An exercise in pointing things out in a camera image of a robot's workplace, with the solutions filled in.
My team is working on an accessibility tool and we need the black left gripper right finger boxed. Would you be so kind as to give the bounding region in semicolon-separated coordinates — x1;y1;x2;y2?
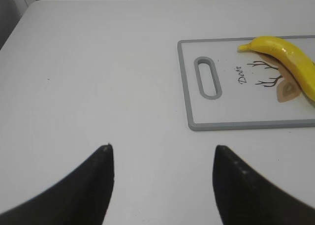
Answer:
212;145;315;225

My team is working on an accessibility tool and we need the white grey-rimmed cutting board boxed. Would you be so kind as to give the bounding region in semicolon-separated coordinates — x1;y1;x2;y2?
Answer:
177;37;315;131

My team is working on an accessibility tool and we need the yellow plastic banana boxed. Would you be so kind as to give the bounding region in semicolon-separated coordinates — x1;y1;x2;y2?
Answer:
237;36;315;100

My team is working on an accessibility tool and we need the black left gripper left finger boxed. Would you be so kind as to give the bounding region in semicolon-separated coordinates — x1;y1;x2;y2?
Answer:
0;144;114;225

